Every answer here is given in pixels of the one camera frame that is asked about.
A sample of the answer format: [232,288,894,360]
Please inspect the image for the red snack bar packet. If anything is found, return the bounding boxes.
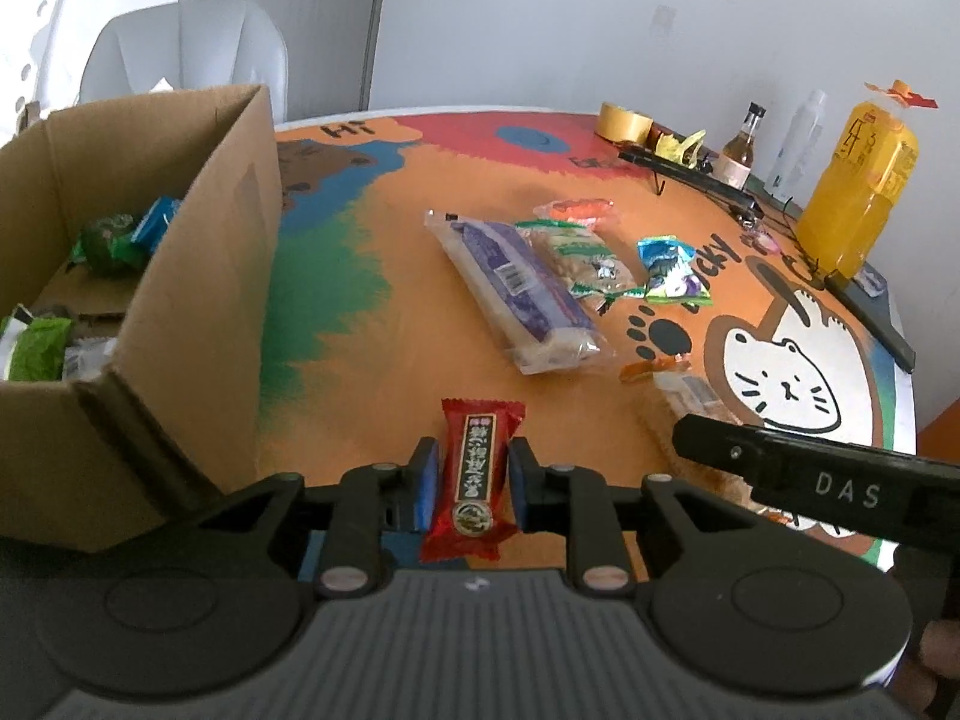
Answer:
[420,398,526,562]

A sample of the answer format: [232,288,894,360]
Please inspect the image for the purple bread package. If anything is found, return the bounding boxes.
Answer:
[425,210,608,376]

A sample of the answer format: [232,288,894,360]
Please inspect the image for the orange clear cracker package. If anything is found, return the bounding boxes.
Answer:
[618,354,815,533]

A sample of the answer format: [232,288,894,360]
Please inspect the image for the blue plum snack packet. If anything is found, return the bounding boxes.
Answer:
[638,236,713,305]

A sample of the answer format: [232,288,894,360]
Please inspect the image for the person's right hand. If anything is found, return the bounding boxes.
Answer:
[892,619,960,718]

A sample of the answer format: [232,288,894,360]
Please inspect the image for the green white snack packet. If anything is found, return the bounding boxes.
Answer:
[516,220,644,316]

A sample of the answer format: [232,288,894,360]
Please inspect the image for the colourful cartoon table mat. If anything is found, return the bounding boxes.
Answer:
[254,109,913,571]

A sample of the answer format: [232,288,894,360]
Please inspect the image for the orange jelly packet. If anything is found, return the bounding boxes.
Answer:
[532,197,619,229]

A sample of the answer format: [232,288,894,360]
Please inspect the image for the large yellow juice bottle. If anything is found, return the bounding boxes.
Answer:
[794,80,939,280]

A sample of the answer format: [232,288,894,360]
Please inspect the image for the yellow crumpled wrapper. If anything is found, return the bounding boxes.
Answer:
[647,127,706,169]

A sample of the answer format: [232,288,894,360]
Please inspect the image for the white spray bottle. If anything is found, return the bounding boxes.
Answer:
[765,88,827,203]

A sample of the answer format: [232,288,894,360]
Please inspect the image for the yellow tape roll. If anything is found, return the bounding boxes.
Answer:
[594,103,652,145]

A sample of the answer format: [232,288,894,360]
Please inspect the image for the blue snack packet in box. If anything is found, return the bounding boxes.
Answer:
[130,195,182,254]

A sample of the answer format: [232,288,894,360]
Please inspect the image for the cardboard box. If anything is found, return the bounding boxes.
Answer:
[2,85,281,551]

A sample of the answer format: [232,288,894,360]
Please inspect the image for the small amber glass bottle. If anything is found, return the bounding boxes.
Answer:
[711,103,766,190]

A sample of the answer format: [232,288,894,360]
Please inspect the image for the dark green packet in box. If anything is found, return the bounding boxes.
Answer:
[68,213,149,278]

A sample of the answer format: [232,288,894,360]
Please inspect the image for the grey chair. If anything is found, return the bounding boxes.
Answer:
[78,0,288,124]

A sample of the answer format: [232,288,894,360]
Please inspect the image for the pink keychain with keys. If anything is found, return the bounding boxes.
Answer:
[737,215,781,255]

